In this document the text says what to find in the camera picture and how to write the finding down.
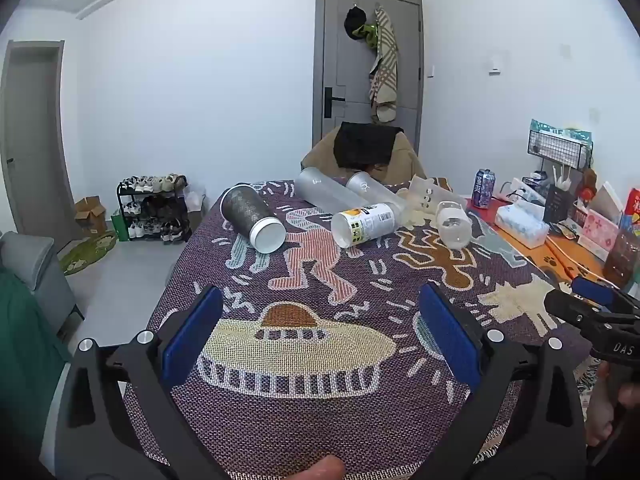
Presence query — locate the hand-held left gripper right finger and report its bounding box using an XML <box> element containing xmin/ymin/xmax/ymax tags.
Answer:
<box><xmin>417</xmin><ymin>282</ymin><xmax>588</xmax><ymax>480</ymax></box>

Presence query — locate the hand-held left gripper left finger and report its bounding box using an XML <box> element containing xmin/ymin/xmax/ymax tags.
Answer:
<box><xmin>54</xmin><ymin>285</ymin><xmax>226</xmax><ymax>480</ymax></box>

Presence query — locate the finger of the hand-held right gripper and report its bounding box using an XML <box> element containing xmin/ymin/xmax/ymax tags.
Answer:
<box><xmin>543</xmin><ymin>289</ymin><xmax>618</xmax><ymax>333</ymax></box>
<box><xmin>571</xmin><ymin>276</ymin><xmax>640</xmax><ymax>312</ymax></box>

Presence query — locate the dark grey glitter cup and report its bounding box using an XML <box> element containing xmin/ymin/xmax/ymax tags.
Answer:
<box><xmin>220</xmin><ymin>184</ymin><xmax>288</xmax><ymax>255</ymax></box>

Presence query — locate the clear cup with dark print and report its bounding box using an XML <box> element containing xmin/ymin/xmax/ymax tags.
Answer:
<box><xmin>397</xmin><ymin>174</ymin><xmax>448</xmax><ymax>231</ymax></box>

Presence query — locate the person's right hand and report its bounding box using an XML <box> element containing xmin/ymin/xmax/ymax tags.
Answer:
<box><xmin>585</xmin><ymin>361</ymin><xmax>640</xmax><ymax>448</ymax></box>

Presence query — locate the person's left hand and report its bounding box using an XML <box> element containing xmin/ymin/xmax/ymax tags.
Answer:
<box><xmin>304</xmin><ymin>457</ymin><xmax>347</xmax><ymax>480</ymax></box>

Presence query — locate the orange desk mat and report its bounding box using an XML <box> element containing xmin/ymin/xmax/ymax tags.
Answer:
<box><xmin>465</xmin><ymin>194</ymin><xmax>626</xmax><ymax>297</ymax></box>

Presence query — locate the brown transparent container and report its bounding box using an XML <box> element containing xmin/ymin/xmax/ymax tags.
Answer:
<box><xmin>602</xmin><ymin>227</ymin><xmax>640</xmax><ymax>289</ymax></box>

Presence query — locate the pink floral box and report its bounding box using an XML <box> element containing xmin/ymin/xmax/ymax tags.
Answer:
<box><xmin>577</xmin><ymin>207</ymin><xmax>624</xmax><ymax>264</ymax></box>

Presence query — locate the black card box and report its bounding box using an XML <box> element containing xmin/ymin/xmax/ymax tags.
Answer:
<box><xmin>542</xmin><ymin>184</ymin><xmax>581</xmax><ymax>225</ymax></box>

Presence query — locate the red package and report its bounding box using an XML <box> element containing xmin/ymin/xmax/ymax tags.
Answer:
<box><xmin>624</xmin><ymin>187</ymin><xmax>640</xmax><ymax>226</ymax></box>

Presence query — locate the tissue box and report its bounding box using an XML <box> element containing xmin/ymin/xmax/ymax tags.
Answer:
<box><xmin>495</xmin><ymin>202</ymin><xmax>551</xmax><ymax>250</ymax></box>

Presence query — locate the purple printed blanket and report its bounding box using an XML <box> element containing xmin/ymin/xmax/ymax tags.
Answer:
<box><xmin>122</xmin><ymin>175</ymin><xmax>593</xmax><ymax>480</ymax></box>

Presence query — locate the white power strip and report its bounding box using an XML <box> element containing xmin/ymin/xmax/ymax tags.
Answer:
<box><xmin>505</xmin><ymin>177</ymin><xmax>548</xmax><ymax>206</ymax></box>

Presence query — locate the green bag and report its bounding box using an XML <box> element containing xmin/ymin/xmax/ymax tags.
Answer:
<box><xmin>111</xmin><ymin>210</ymin><xmax>131</xmax><ymax>242</ymax></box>

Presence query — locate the green floor mat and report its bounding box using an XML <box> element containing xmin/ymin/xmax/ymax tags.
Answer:
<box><xmin>57</xmin><ymin>230</ymin><xmax>119</xmax><ymax>277</ymax></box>

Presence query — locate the group of shoes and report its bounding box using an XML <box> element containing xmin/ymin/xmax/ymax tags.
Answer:
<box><xmin>120</xmin><ymin>173</ymin><xmax>191</xmax><ymax>242</ymax></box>

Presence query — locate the white plastic bag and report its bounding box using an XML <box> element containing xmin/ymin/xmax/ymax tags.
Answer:
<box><xmin>182</xmin><ymin>182</ymin><xmax>207</xmax><ymax>212</ymax></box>

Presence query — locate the white labelled bottle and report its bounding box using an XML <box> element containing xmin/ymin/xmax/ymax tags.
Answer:
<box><xmin>330</xmin><ymin>202</ymin><xmax>397</xmax><ymax>250</ymax></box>

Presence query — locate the black shoe rack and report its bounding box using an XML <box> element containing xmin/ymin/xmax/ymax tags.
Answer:
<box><xmin>116</xmin><ymin>175</ymin><xmax>193</xmax><ymax>245</ymax></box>

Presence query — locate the blue drink can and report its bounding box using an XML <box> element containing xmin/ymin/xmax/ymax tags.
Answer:
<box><xmin>472</xmin><ymin>168</ymin><xmax>497</xmax><ymax>209</ymax></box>

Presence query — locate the cardboard box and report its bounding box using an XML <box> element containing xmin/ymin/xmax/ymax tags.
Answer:
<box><xmin>74</xmin><ymin>196</ymin><xmax>109</xmax><ymax>237</ymax></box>

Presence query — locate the teal package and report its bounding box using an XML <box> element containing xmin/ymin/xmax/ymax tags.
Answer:
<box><xmin>530</xmin><ymin>119</ymin><xmax>593</xmax><ymax>142</ymax></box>

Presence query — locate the frosted clear bottle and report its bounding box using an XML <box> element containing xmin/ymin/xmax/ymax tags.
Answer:
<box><xmin>345</xmin><ymin>171</ymin><xmax>408</xmax><ymax>212</ymax></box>

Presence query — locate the green cloth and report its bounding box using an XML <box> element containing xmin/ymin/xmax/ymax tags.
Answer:
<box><xmin>0</xmin><ymin>265</ymin><xmax>73</xmax><ymax>468</ymax></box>

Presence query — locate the grey sofa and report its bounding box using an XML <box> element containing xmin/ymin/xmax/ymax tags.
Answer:
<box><xmin>0</xmin><ymin>231</ymin><xmax>86</xmax><ymax>343</ymax></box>

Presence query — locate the tan chair with black cloth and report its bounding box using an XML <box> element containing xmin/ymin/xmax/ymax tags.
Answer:
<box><xmin>300</xmin><ymin>127</ymin><xmax>426</xmax><ymax>187</ymax></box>

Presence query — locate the frosted grey bottle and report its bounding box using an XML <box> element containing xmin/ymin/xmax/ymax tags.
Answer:
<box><xmin>294</xmin><ymin>166</ymin><xmax>371</xmax><ymax>211</ymax></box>

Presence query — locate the black cloth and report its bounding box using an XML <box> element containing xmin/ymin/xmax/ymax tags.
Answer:
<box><xmin>333</xmin><ymin>121</ymin><xmax>405</xmax><ymax>170</ymax></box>

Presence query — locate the grey side door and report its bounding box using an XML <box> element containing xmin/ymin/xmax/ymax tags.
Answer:
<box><xmin>0</xmin><ymin>40</ymin><xmax>83</xmax><ymax>252</ymax></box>

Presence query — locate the plaid scarf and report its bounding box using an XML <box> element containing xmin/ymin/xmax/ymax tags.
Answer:
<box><xmin>369</xmin><ymin>6</ymin><xmax>401</xmax><ymax>124</ymax></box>

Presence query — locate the green hanging item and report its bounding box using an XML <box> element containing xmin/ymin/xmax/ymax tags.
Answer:
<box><xmin>354</xmin><ymin>22</ymin><xmax>381</xmax><ymax>52</ymax></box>

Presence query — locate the black hat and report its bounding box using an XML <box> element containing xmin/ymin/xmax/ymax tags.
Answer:
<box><xmin>344</xmin><ymin>5</ymin><xmax>367</xmax><ymax>39</ymax></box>

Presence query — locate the white cable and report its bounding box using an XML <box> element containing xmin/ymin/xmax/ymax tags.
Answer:
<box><xmin>545</xmin><ymin>235</ymin><xmax>608</xmax><ymax>283</ymax></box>

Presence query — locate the clear cup with handle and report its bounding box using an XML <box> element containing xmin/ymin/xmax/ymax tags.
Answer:
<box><xmin>435</xmin><ymin>201</ymin><xmax>472</xmax><ymax>250</ymax></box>

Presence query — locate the black wire basket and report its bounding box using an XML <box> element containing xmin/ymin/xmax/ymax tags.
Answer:
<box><xmin>526</xmin><ymin>129</ymin><xmax>594</xmax><ymax>172</ymax></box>

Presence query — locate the black door handle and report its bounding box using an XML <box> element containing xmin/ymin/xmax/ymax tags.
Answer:
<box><xmin>323</xmin><ymin>87</ymin><xmax>347</xmax><ymax>120</ymax></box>

